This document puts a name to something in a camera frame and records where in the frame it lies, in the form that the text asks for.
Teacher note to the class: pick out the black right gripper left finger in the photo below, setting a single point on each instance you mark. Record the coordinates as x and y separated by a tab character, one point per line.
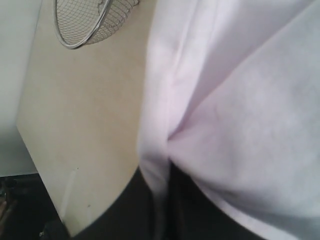
130	217

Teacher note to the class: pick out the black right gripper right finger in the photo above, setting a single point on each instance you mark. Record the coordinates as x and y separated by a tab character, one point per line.
191	216

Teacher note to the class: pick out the white t-shirt red print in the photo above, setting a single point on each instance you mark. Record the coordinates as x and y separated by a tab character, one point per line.
232	98

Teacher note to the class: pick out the round metal mesh basket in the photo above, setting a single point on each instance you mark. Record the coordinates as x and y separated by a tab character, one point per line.
85	22

